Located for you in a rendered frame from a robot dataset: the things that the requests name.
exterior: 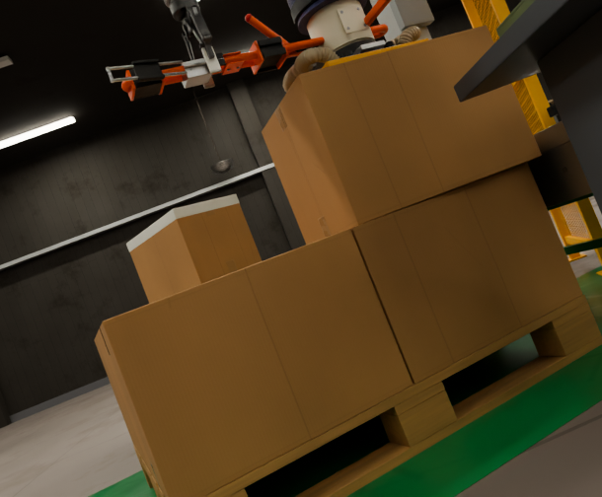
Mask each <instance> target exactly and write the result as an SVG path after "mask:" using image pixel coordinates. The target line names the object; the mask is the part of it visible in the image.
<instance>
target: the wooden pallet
mask: <svg viewBox="0 0 602 497"><path fill-rule="evenodd" d="M528 333H530V335H531V337H532V340H533V342H534V344H535V347H536V349H537V352H538V354H539V356H540V357H538V358H536V359H535V360H533V361H531V362H529V363H528V364H526V365H524V366H522V367H521V368H519V369H517V370H516V371H514V372H512V373H510V374H509V375H507V376H505V377H503V378H502V379H500V380H498V381H496V382H495V383H493V384H491V385H489V386H488V387H486V388H484V389H482V390H480V391H478V392H476V393H475V394H473V395H471V396H469V397H468V398H466V399H464V400H462V401H461V402H459V403H457V404H455V405H454V406H452V405H451V402H450V400H449V397H448V395H447V392H446V390H445V387H444V385H443V383H442V381H443V380H445V379H447V378H448V377H450V376H452V375H454V374H456V373H458V372H459V371H461V370H463V369H465V368H467V367H469V366H470V365H472V364H474V363H476V362H478V361H480V360H481V359H483V358H485V357H487V356H489V355H490V354H492V353H493V352H495V351H497V350H499V349H501V348H503V347H504V346H506V345H508V344H510V343H512V342H514V341H515V340H517V339H519V338H521V337H523V336H525V335H526V334H528ZM601 344H602V335H601V332H600V330H599V328H598V325H597V323H596V320H595V318H594V316H593V314H592V312H591V310H590V307H589V304H588V302H587V300H586V297H585V295H581V296H579V297H577V298H576V299H574V300H572V301H570V302H568V303H566V304H564V305H562V306H561V307H559V308H557V309H555V310H553V311H551V312H549V313H547V314H546V315H544V316H542V317H540V318H538V319H535V320H533V321H532V322H530V323H528V324H526V325H524V326H522V327H520V328H519V329H517V330H515V331H513V332H511V333H509V334H507V335H505V336H504V337H502V338H501V339H499V340H497V341H495V342H493V343H491V344H490V345H488V346H486V347H484V348H482V349H480V350H478V351H476V352H475V353H473V354H471V355H469V356H467V357H465V358H463V359H461V360H460V361H458V362H456V363H454V364H452V365H450V366H448V367H446V368H445V369H443V370H441V371H439V372H437V373H435V374H433V375H431V376H430V377H428V378H426V379H424V380H422V381H420V382H418V383H416V384H413V385H412V386H411V387H409V388H407V389H405V390H402V391H401V392H399V393H397V394H395V395H393V396H391V397H389V398H387V399H386V400H384V401H382V402H380V403H378V404H376V405H374V406H372V407H371V408H369V409H367V410H365V411H363V412H361V413H359V414H357V415H356V416H354V417H352V418H350V419H348V420H346V421H344V422H342V423H341V424H340V425H338V426H336V427H334V428H332V429H330V430H328V431H327V432H325V433H323V434H321V435H319V436H317V437H315V438H313V439H312V440H310V441H308V442H306V443H304V444H302V445H300V446H298V447H297V448H295V449H293V450H291V451H289V452H287V453H285V454H283V455H282V456H280V457H278V458H276V459H274V460H272V461H269V462H268V463H266V464H264V465H262V466H260V467H258V468H256V469H254V470H253V471H251V472H249V473H247V474H245V475H243V476H241V477H239V478H238V479H236V480H234V481H232V482H230V483H228V484H226V485H225V486H223V487H221V488H219V489H217V490H215V491H213V492H211V493H210V494H208V495H206V496H204V497H248V495H247V492H246V490H245V487H247V486H249V485H251V484H253V483H254V482H256V481H258V480H260V479H262V478H264V477H265V476H267V475H269V474H271V473H273V472H275V471H277V470H278V469H280V468H282V467H284V466H286V465H288V464H289V463H291V462H294V461H296V460H298V459H299V458H301V457H303V456H305V455H307V454H309V453H310V452H312V451H314V450H316V449H318V448H320V447H322V446H323V445H325V444H326V443H328V442H330V441H332V440H333V439H335V438H337V437H339V436H341V435H343V434H344V433H346V432H348V431H350V430H352V429H354V428H356V427H357V426H359V425H361V424H363V423H365V422H367V421H368V420H370V419H372V418H374V417H376V416H378V415H379V416H380V419H381V421H382V424H383V426H384V429H385V431H386V434H387V436H388V439H389V441H390V443H388V444H386V445H385V446H383V447H381V448H379V449H378V450H376V451H374V452H372V453H371V454H369V455H367V456H365V457H364V458H362V459H360V460H358V461H356V462H354V463H352V464H351V465H349V466H347V467H345V468H344V469H342V470H340V471H338V472H337V473H335V474H333V475H331V476H330V477H328V478H326V479H324V480H323V481H321V482H319V483H317V484H316V485H314V486H312V487H310V488H309V489H307V490H305V491H303V492H302V493H300V494H298V495H296V496H295V497H346V496H348V495H350V494H351V493H353V492H355V491H356V490H358V489H360V488H361V487H363V486H365V485H366V484H368V483H370V482H371V481H373V480H375V479H376V478H378V477H380V476H381V475H383V474H385V473H386V472H388V471H390V470H391V469H393V468H395V467H397V466H398V465H400V464H402V463H403V462H406V461H407V460H409V459H411V458H412V457H414V456H416V455H417V454H419V453H421V452H422V451H424V450H426V449H427V448H429V447H431V446H432V445H434V444H436V443H437V442H439V441H441V440H442V439H444V438H446V437H447V436H449V435H451V434H453V433H454V432H456V431H458V430H459V429H461V428H463V427H464V426H466V425H468V424H469V423H471V422H473V421H474V420H476V419H478V418H479V417H481V416H483V415H484V414H486V413H488V412H489V411H491V410H493V409H494V408H496V407H498V406H499V405H501V404H503V403H504V402H506V401H508V400H510V399H511V398H513V397H515V396H516V395H518V394H520V393H521V392H523V391H525V390H527V389H529V388H530V387H532V386H534V385H535V384H537V383H539V382H540V381H542V380H544V379H545V378H546V377H548V376H549V375H551V374H553V373H554V372H556V371H558V370H559V369H561V368H563V367H565V366H566V365H568V364H570V363H571V362H573V361H575V360H576V359H578V358H580V357H581V356H583V355H585V354H586V353H588V352H590V351H591V350H593V349H595V348H596V347H598V346H600V345H601ZM133 447H134V450H135V452H136V454H137V456H138V459H139V462H140V465H141V467H142V470H143V472H144V475H145V477H146V480H147V483H148V485H149V487H150V488H154V490H155V493H156V496H157V497H165V496H164V494H163V492H162V491H161V489H160V487H159V486H158V484H157V482H156V481H155V479H154V477H153V476H152V474H151V472H150V471H149V469H148V467H147V466H146V464H145V462H144V460H143V459H142V457H141V456H140V455H139V453H138V451H137V450H136V448H135V446H134V445H133Z"/></svg>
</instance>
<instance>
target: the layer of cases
mask: <svg viewBox="0 0 602 497"><path fill-rule="evenodd" d="M581 295H582V291H581V289H580V287H579V284H578V282H577V280H576V277H575V275H574V272H573V270H572V268H571V265H570V263H569V261H568V258H567V256H566V253H565V251H564V247H563V245H562V243H561V240H560V238H559V235H558V233H557V231H556V228H555V226H554V224H553V221H552V219H551V216H550V214H549V212H548V209H547V207H546V204H545V202H544V200H543V197H542V195H541V193H540V190H539V188H538V185H537V183H536V182H535V179H534V177H533V175H532V172H531V170H530V167H529V165H528V163H524V164H521V165H519V166H516V167H513V168H511V169H508V170H505V171H503V172H500V173H497V174H495V175H492V176H489V177H485V178H482V179H480V180H477V181H474V182H472V183H469V184H466V185H464V186H461V187H458V188H456V189H453V190H450V191H448V192H445V193H442V194H440V195H437V196H434V197H432V198H429V199H426V200H424V201H421V202H419V203H417V204H414V205H411V206H409V207H406V208H403V209H401V210H398V211H395V212H393V213H390V214H387V215H385V216H382V217H379V218H377V219H374V220H371V221H369V222H366V223H363V224H361V225H358V226H355V227H353V228H351V229H347V230H345V231H342V232H339V233H337V234H334V235H331V236H329V237H326V238H323V239H321V240H318V241H315V242H313V243H310V244H308V245H306V246H303V247H300V248H296V249H293V250H291V251H288V252H285V253H283V254H280V255H277V256H275V257H272V258H269V259H267V260H264V261H261V262H259V263H256V264H253V265H251V266H248V267H245V268H243V269H240V270H237V271H235V272H232V273H229V274H227V275H224V276H221V277H219V278H216V279H213V280H211V281H208V282H205V283H203V284H200V285H197V286H195V287H192V288H189V289H187V290H184V291H182V292H180V293H177V294H174V295H172V296H169V297H166V298H164V299H161V300H158V301H156V302H153V303H150V304H148V305H145V306H142V307H140V308H137V309H134V310H132V311H129V312H126V313H124V314H121V315H118V316H116V317H113V318H110V319H106V320H104V321H103V322H102V324H101V326H100V328H99V331H98V333H97V335H96V337H95V343H96V346H97V348H98V351H99V354H100V356H101V359H102V362H103V364H104V367H105V370H106V372H107V375H108V377H109V380H110V383H111V385H112V388H113V392H114V395H115V398H116V400H117V403H118V406H119V408H120V411H121V413H122V416H123V419H124V421H125V424H126V427H127V429H128V432H129V435H130V437H131V440H132V443H133V445H134V446H135V448H136V450H137V451H138V453H139V455H140V456H141V457H142V459H143V460H144V462H145V464H146V466H147V467H148V469H149V471H150V472H151V474H152V476H153V477H154V479H155V481H156V482H157V484H158V486H159V487H160V489H161V491H162V492H163V494H164V496H165V497H204V496H206V495H208V494H210V493H211V492H213V491H215V490H217V489H219V488H221V487H223V486H225V485H226V484H228V483H230V482H232V481H234V480H236V479H238V478H239V477H241V476H243V475H245V474H247V473H249V472H251V471H253V470H254V469H256V468H258V467H260V466H262V465H264V464H266V463H268V462H270V461H272V460H274V459H276V458H278V457H280V456H282V455H283V454H285V453H287V452H289V451H291V450H293V449H295V448H297V447H298V446H300V445H302V444H304V443H306V442H308V441H310V440H312V439H313V438H315V437H317V436H319V435H321V434H323V433H325V432H327V431H328V430H330V429H332V428H334V427H336V426H338V425H340V424H341V423H342V422H344V421H346V420H348V419H350V418H352V417H354V416H356V415H357V414H359V413H361V412H363V411H365V410H367V409H369V408H371V407H372V406H374V405H376V404H378V403H380V402H382V401H384V400H386V399H387V398H389V397H391V396H393V395H395V394H397V393H399V392H401V391H403V390H405V389H407V388H409V387H411V386H412V385H413V384H416V383H418V382H420V381H422V380H424V379H426V378H428V377H430V376H431V375H433V374H435V373H437V372H439V371H441V370H443V369H445V368H446V367H448V366H450V365H452V364H454V363H456V362H458V361H460V360H461V359H463V358H465V357H467V356H469V355H471V354H473V353H475V352H476V351H478V350H480V349H482V348H484V347H486V346H488V345H490V344H491V343H493V342H495V341H497V340H499V339H501V338H502V337H504V336H505V335H507V334H509V333H511V332H513V331H515V330H517V329H519V328H520V327H522V326H524V325H526V324H528V323H530V322H532V321H533V320H536V319H538V318H540V317H542V316H544V315H546V314H547V313H549V312H551V311H553V310H555V309H557V308H559V307H561V306H562V305H564V304H566V303H568V302H570V301H572V300H574V299H576V298H577V297H579V296H581Z"/></svg>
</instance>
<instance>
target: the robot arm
mask: <svg viewBox="0 0 602 497"><path fill-rule="evenodd" d="M164 2H165V4H166V6H167V7H169V8H170V10H171V12H172V15H173V18H174V19H175V20H176V21H179V22H182V23H183V30H184V33H183V34H182V36H183V38H184V41H185V43H186V46H187V49H188V54H189V57H190V60H196V59H201V58H203V56H204V59H205V61H206V64H207V66H208V69H209V71H210V74H213V73H217V72H221V71H222V70H221V67H220V65H219V62H218V60H217V57H216V54H215V52H214V49H213V47H212V46H211V45H212V42H211V40H212V35H211V33H210V31H209V29H208V27H207V25H206V23H205V21H204V20H203V18H202V15H201V13H200V8H199V5H198V3H197V0H164ZM202 54H203V56H202ZM203 87H204V89H207V88H212V87H215V84H214V82H213V79H212V76H211V78H210V80H209V82H208V83H207V84H203Z"/></svg>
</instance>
